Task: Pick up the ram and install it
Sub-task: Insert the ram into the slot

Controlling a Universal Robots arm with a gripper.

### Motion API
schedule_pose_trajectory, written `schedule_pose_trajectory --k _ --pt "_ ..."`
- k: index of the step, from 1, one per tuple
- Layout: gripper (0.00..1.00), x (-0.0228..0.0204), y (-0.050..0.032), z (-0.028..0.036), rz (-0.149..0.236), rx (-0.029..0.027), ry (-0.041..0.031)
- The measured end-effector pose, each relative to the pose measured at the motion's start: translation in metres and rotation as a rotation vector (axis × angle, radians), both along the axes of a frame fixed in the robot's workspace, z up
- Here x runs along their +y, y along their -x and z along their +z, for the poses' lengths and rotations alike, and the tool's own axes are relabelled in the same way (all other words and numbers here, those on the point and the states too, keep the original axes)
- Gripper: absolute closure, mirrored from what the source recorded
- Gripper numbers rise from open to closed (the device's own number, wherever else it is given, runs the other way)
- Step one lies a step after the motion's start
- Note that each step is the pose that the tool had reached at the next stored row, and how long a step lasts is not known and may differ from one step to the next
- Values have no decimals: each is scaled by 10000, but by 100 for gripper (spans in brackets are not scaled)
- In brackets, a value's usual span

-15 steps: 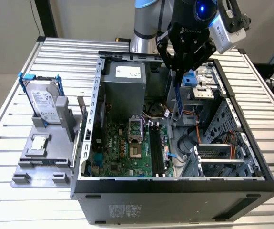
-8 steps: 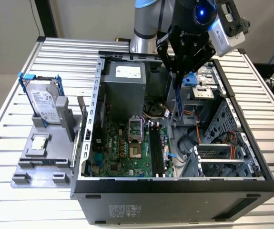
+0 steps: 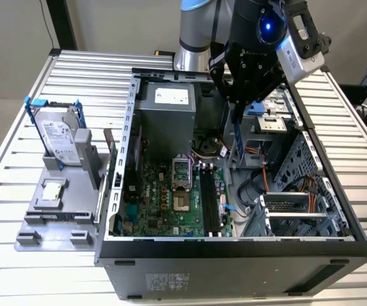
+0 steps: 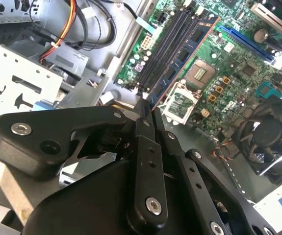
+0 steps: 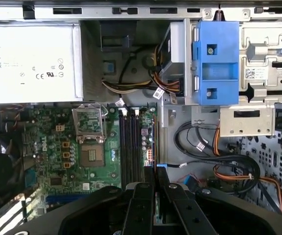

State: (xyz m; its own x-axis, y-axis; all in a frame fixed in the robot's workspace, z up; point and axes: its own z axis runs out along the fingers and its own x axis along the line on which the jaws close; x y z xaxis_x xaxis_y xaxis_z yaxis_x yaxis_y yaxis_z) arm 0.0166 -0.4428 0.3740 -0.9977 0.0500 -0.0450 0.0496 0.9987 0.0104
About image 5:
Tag metal socket cover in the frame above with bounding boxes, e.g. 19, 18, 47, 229
71, 103, 107, 144

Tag orange data wire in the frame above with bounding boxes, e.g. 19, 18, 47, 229
213, 122, 222, 157

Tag metal drive bay cage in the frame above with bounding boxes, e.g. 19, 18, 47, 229
160, 18, 282, 138

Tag black case fan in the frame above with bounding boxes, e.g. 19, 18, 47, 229
0, 137, 25, 204

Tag green Dell motherboard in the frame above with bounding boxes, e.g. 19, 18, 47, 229
20, 102, 162, 204

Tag black open PC case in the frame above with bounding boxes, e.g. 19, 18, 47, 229
0, 0, 282, 235

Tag power supply wire bundle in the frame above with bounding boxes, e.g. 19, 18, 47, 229
101, 45, 180, 98

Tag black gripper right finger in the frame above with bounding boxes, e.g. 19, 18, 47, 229
157, 167, 282, 235

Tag silver bay bracket plate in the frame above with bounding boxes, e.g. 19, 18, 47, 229
219, 106, 276, 137

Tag black cable bundle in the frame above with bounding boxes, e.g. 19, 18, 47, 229
166, 121, 263, 195

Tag metal locking lever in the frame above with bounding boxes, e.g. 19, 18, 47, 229
101, 104, 110, 142

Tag red orange yellow wires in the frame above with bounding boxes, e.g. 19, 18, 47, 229
213, 164, 282, 219

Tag CPU socket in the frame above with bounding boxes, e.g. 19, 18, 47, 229
80, 143, 106, 169

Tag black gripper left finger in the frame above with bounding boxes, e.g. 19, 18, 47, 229
20, 166, 155, 235

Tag blue expansion slot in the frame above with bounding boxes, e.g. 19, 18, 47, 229
45, 194, 89, 201

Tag grey power supply unit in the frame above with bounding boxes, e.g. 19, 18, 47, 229
0, 19, 84, 105

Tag blue plastic drive clip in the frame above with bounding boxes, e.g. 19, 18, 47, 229
192, 21, 240, 106

